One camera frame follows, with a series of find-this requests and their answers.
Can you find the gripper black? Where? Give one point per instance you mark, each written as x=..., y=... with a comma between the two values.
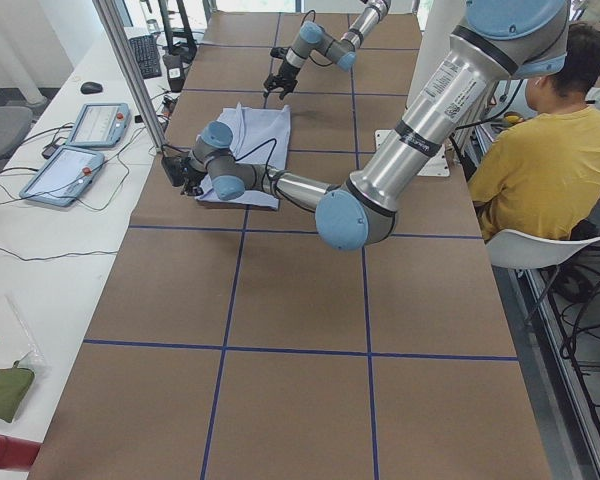
x=284, y=73
x=192, y=177

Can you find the blue white striped shirt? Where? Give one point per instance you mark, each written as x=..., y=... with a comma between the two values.
x=258, y=135

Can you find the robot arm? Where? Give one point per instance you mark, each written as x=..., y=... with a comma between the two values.
x=494, y=41
x=312, y=37

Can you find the upper blue teach pendant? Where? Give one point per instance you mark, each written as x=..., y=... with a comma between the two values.
x=99, y=125

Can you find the blue teach pendant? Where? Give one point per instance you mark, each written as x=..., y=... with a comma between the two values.
x=99, y=125
x=64, y=177

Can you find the lower blue teach pendant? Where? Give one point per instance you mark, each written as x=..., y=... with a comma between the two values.
x=64, y=177

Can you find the black keyboard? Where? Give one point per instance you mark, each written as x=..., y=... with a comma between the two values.
x=145, y=52

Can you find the black computer mouse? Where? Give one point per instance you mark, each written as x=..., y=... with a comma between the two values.
x=91, y=87

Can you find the green cloth pouch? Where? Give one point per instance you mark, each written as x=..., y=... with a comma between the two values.
x=15, y=382

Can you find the person in yellow shirt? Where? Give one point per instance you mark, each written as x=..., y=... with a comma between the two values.
x=542, y=176

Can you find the white chair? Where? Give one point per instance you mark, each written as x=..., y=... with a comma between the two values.
x=517, y=250

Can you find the red cylinder object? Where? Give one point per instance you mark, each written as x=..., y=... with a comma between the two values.
x=17, y=454

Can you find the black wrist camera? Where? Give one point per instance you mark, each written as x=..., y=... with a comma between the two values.
x=172, y=169
x=279, y=52

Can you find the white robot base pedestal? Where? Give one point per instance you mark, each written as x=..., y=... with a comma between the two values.
x=415, y=146

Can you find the aluminium frame post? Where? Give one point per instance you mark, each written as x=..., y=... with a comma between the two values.
x=113, y=26

